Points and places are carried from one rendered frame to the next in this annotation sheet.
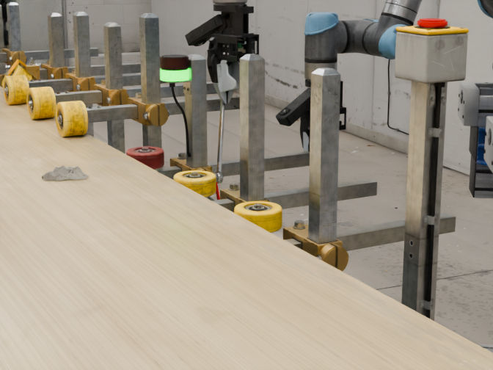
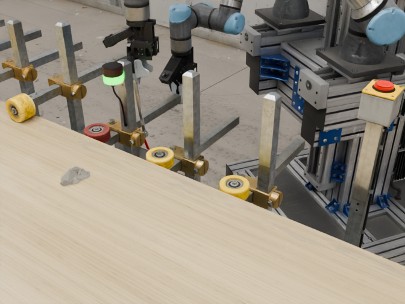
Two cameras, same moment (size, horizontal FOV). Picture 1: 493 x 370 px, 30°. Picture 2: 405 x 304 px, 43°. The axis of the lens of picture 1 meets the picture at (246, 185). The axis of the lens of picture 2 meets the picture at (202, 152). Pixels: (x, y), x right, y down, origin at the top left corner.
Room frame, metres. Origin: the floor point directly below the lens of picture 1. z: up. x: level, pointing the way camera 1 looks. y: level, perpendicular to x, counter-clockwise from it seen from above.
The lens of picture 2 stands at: (0.55, 0.55, 1.69)
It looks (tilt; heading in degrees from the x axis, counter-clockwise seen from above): 33 degrees down; 333
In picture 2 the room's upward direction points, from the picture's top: straight up
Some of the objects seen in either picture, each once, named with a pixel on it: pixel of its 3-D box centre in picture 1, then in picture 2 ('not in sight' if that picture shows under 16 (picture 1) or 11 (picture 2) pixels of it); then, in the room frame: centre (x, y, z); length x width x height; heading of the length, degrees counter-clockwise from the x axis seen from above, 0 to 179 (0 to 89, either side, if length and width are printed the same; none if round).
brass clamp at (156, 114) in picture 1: (147, 111); (67, 87); (2.17, 0.24, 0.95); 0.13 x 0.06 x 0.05; 28
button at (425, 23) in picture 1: (432, 26); (383, 87); (1.25, -0.25, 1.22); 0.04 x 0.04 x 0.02
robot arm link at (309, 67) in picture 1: (320, 71); (179, 43); (2.12, -0.17, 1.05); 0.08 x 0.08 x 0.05
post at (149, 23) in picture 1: (151, 116); (72, 91); (2.15, 0.22, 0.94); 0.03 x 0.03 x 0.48; 28
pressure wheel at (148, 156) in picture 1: (145, 174); (98, 143); (1.91, 0.22, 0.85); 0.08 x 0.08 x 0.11
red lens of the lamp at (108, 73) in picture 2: (174, 62); (112, 69); (1.90, 0.15, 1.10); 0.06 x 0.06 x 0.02
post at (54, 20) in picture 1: (59, 92); not in sight; (2.81, 0.58, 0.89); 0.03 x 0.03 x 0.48; 28
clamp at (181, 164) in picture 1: (191, 174); (124, 134); (1.94, 0.12, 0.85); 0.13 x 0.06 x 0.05; 28
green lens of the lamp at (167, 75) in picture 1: (174, 74); (113, 77); (1.90, 0.15, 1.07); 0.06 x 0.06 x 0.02
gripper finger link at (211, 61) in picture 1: (217, 62); (132, 58); (1.97, 0.06, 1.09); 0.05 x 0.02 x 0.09; 138
